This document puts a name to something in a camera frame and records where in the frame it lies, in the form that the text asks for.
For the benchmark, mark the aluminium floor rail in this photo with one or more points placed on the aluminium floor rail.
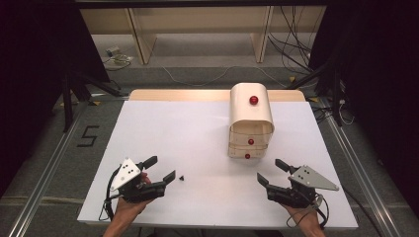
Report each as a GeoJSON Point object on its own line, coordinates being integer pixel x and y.
{"type": "Point", "coordinates": [362, 177]}
{"type": "Point", "coordinates": [42, 184]}

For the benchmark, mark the light wooden desk frame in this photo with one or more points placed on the light wooden desk frame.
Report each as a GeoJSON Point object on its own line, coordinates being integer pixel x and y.
{"type": "Point", "coordinates": [141, 36]}

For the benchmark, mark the clear drawer with red knob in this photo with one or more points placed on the clear drawer with red knob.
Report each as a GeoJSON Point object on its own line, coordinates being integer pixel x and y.
{"type": "Point", "coordinates": [251, 142]}
{"type": "Point", "coordinates": [247, 156]}

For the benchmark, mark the person's left hand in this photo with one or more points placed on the person's left hand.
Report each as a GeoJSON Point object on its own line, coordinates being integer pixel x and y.
{"type": "Point", "coordinates": [130, 208]}

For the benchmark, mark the small black clip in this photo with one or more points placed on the small black clip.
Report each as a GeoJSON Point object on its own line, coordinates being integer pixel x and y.
{"type": "Point", "coordinates": [181, 178]}

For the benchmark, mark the black tripod stand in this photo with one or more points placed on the black tripod stand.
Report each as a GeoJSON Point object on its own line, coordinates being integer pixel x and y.
{"type": "Point", "coordinates": [336, 98]}
{"type": "Point", "coordinates": [67, 105]}

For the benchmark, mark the white board sheet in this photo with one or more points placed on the white board sheet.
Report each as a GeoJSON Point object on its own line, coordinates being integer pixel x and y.
{"type": "Point", "coordinates": [184, 138]}

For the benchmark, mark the black curtain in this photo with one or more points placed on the black curtain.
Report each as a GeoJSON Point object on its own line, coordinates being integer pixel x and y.
{"type": "Point", "coordinates": [33, 65]}
{"type": "Point", "coordinates": [378, 65]}

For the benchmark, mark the cream drawer cabinet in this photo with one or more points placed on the cream drawer cabinet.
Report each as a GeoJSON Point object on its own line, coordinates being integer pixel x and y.
{"type": "Point", "coordinates": [245, 108]}

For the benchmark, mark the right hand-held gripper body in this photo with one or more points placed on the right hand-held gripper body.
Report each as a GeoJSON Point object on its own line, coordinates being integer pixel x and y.
{"type": "Point", "coordinates": [309, 179]}

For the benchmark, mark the person's right hand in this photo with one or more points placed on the person's right hand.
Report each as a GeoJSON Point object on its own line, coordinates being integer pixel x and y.
{"type": "Point", "coordinates": [306, 217]}

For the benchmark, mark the black overhead bar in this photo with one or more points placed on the black overhead bar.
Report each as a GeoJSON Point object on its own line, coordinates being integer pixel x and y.
{"type": "Point", "coordinates": [197, 2]}

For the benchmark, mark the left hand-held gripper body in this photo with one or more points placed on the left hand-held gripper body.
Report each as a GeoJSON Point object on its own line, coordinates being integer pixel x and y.
{"type": "Point", "coordinates": [126, 173]}

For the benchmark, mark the grey power adapter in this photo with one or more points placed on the grey power adapter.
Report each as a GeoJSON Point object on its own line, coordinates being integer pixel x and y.
{"type": "Point", "coordinates": [112, 51]}

